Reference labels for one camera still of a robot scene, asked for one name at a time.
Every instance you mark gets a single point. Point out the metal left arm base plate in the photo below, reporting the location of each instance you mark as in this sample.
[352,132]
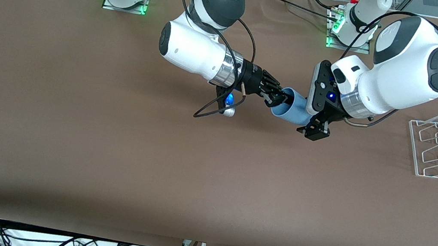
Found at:
[364,50]

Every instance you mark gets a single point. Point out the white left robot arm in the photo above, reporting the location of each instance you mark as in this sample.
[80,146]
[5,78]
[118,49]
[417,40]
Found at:
[405,68]

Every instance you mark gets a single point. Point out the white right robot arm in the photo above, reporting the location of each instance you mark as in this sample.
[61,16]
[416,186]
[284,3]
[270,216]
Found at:
[191,49]

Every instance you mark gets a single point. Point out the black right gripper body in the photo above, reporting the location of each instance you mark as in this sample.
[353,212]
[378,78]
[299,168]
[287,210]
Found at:
[251,79]

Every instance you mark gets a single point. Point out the light blue plastic cup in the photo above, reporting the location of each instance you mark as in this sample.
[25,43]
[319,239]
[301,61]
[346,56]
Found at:
[294,110]

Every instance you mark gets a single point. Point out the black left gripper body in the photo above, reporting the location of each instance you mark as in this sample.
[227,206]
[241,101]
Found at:
[330,112]

